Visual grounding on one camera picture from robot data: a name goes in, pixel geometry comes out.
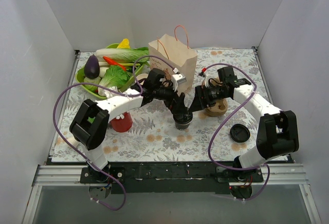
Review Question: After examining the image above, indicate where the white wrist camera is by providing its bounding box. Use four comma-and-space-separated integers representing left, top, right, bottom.
199, 68, 209, 87
171, 73, 187, 91

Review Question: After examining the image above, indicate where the toy napa cabbage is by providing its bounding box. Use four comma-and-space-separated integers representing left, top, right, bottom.
95, 47, 149, 63

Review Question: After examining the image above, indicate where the purple toy eggplant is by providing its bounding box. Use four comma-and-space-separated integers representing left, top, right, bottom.
84, 54, 100, 79

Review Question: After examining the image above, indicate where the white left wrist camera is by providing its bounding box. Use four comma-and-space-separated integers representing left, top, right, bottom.
171, 73, 187, 91

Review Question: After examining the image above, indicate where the black plastic cup lid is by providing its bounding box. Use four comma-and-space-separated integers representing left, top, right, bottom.
173, 113, 193, 123

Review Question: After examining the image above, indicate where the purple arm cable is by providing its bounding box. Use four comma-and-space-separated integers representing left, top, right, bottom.
204, 63, 270, 201
52, 55, 178, 211

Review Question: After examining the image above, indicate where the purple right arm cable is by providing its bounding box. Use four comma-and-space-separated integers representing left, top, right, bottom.
204, 63, 270, 201

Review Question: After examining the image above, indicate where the green toy lettuce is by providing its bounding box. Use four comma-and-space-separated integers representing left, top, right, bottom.
99, 66, 132, 89

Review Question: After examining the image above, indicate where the kraft paper takeout bag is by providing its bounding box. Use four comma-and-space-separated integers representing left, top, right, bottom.
148, 34, 197, 94

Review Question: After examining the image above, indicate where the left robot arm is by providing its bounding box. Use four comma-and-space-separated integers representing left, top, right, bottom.
69, 68, 193, 183

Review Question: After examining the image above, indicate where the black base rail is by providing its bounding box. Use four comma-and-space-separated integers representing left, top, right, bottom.
79, 161, 265, 195

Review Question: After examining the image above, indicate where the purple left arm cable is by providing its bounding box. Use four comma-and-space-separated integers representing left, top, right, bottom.
52, 55, 178, 211

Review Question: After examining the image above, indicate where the white paper coffee cup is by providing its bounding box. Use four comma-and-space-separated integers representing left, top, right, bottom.
137, 73, 148, 84

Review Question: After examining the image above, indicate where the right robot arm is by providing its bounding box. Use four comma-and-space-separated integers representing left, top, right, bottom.
189, 63, 299, 182

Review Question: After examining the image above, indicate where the floral patterned table mat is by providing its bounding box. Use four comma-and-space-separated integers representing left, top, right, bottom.
51, 48, 269, 163

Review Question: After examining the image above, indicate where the green vegetable tray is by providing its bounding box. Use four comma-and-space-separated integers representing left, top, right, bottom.
76, 44, 149, 99

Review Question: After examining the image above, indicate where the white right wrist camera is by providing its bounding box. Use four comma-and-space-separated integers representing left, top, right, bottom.
199, 68, 209, 87

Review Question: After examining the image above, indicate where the black paper coffee cup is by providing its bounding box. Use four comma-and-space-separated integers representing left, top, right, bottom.
173, 113, 193, 130

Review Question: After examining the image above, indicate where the aluminium frame rail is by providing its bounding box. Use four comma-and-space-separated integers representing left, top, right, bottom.
32, 164, 85, 186

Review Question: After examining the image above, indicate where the brown pulp cup carrier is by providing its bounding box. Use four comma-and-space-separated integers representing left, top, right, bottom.
205, 78, 228, 117

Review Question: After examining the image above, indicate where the yellow toy pepper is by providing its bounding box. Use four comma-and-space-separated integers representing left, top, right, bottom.
117, 38, 131, 49

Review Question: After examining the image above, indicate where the red cup holder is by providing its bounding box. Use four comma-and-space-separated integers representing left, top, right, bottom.
110, 112, 133, 133

